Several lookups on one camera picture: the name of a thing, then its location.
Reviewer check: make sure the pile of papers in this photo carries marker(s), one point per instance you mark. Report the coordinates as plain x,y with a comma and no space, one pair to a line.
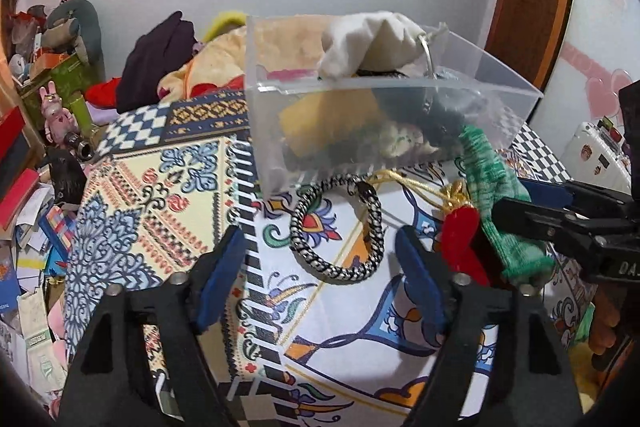
30,282

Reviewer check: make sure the grey plush elephant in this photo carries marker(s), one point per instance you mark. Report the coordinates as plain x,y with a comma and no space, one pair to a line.
75,24

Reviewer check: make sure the yellow plush blanket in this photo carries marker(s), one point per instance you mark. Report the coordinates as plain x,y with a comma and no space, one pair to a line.
215,62

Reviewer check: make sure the dark purple garment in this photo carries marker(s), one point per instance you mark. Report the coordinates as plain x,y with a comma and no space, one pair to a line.
155,57

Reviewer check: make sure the white suitcase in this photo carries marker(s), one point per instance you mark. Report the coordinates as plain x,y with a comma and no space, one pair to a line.
590,152

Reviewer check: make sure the black soft item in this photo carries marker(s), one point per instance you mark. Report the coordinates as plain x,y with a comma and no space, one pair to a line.
440,112

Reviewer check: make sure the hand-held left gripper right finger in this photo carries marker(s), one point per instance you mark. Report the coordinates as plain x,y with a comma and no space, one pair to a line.
419,279

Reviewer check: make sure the person's right hand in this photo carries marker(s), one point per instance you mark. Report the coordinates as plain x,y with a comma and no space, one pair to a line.
604,322

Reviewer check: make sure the green cardboard box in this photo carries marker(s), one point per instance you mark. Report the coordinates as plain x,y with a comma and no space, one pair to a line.
65,77

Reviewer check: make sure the yellow soft cloth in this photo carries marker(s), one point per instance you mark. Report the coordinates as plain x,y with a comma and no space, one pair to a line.
325,117

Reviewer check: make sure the green knitted sock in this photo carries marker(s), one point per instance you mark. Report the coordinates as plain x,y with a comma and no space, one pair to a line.
487,167

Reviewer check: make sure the clear plastic box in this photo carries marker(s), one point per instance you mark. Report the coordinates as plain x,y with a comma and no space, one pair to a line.
310,127

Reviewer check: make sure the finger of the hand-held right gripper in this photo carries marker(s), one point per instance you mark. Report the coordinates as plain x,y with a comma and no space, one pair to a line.
537,222
547,193

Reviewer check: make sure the patterned printed blanket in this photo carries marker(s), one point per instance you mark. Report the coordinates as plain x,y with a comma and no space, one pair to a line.
165,187

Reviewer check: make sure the red cloth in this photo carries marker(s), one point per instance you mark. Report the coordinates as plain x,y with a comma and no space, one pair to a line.
102,92

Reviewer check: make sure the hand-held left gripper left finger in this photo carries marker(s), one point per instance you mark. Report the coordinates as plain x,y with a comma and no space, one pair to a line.
220,279

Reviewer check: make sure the pink heart wall sticker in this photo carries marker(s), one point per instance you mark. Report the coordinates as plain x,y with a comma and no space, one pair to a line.
607,92

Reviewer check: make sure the pink rabbit toy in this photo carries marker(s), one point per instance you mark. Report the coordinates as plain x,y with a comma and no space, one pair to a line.
55,117

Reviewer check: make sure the brass pipe toy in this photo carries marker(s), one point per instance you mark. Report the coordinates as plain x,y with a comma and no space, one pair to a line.
85,147

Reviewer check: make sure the white cloth pouch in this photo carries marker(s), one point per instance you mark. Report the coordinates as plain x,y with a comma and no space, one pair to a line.
350,42

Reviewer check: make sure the red box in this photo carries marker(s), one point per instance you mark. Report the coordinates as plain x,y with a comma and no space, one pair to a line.
11,134

